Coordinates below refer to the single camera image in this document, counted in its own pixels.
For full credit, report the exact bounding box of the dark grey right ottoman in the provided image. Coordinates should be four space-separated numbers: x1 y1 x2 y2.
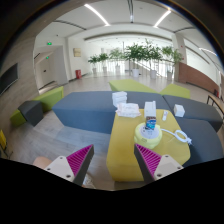
163 95 223 167

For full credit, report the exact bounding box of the white tall box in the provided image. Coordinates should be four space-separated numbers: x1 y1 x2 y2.
144 101 156 117

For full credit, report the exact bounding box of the green bench left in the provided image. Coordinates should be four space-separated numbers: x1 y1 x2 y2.
10 86 64 127

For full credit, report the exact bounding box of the green ottoman right back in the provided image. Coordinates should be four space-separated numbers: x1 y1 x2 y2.
160 84 190 99

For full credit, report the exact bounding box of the yellow ottoman table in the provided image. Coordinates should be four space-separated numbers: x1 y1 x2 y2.
107 109 191 182

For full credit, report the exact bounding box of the potted plant far left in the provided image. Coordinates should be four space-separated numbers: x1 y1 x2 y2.
88 55 100 75

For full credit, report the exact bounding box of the yellow chair left edge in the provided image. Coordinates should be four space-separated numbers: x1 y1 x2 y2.
0 130 13 159

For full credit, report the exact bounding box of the white tissue pack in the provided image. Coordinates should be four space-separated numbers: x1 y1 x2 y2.
116 103 141 118

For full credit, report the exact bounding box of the potted plant centre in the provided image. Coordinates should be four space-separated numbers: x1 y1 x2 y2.
124 43 147 78

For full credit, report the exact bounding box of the potted plant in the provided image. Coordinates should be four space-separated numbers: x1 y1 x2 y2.
162 46 182 81
88 55 100 75
124 43 147 78

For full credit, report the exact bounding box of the small white adapter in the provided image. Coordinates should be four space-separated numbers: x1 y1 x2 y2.
162 110 168 121

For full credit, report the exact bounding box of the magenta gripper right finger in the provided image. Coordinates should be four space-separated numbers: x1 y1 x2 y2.
134 144 183 184

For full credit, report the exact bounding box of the wooden chair right edge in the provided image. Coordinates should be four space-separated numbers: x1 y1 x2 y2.
207 94 224 119

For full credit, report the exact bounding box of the white stacked box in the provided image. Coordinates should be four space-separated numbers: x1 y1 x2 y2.
112 91 127 106

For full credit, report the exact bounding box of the dark grey cube stool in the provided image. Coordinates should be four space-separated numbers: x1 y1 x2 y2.
18 101 43 126

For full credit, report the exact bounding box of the green ottoman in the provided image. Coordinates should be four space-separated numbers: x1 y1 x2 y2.
109 79 155 93
160 84 190 99

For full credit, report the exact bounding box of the black wall screen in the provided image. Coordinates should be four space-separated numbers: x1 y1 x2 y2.
0 64 19 96

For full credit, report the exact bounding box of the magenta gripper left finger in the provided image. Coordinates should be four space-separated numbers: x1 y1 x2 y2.
45 144 94 186

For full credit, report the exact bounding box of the white cube box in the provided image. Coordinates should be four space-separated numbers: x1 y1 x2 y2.
174 104 185 117

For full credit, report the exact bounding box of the large blue-grey ottoman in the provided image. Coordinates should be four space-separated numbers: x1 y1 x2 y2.
51 90 172 135

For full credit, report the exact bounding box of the potted plant right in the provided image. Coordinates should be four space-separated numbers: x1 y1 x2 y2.
162 46 182 81

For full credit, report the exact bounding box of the green ottoman centre back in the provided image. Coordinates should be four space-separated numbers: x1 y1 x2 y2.
109 79 155 93

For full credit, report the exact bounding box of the red fire extinguisher box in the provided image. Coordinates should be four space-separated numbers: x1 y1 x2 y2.
75 69 82 79

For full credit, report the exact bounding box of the round yellow-green power hub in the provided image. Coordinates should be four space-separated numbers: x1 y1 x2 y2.
134 123 162 149

